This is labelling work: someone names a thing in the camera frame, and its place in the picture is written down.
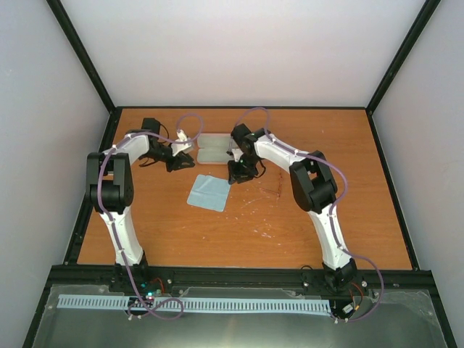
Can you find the black frame post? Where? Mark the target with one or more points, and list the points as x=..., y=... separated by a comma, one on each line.
x=419, y=24
x=71, y=34

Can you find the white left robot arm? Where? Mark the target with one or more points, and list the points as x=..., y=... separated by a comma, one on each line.
x=109, y=181

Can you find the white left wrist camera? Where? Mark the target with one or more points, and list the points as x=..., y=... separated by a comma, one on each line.
x=183, y=144

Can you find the light blue cable duct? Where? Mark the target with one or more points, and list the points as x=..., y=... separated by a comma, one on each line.
x=199, y=305

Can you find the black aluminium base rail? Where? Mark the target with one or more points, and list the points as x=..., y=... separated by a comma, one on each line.
x=173, y=280

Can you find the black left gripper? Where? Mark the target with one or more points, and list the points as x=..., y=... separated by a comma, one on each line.
x=180, y=159

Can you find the clear acrylic cover sheet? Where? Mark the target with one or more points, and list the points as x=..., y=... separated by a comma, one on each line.
x=397, y=319

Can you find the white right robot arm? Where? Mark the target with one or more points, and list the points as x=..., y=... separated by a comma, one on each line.
x=313, y=187

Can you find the black frame post left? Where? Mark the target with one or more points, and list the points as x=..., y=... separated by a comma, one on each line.
x=71, y=34

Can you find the pink glasses case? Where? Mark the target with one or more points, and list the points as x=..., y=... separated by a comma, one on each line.
x=213, y=149

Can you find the thin brown frame glasses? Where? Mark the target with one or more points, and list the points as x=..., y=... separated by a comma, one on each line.
x=271, y=183

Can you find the black frame post right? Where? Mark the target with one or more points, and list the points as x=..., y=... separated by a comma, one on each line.
x=419, y=24

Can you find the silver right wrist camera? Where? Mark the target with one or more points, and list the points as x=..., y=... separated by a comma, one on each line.
x=234, y=154

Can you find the light blue cleaning cloth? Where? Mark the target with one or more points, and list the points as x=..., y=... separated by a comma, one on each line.
x=209, y=193

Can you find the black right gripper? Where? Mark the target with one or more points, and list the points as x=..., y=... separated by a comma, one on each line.
x=235, y=175

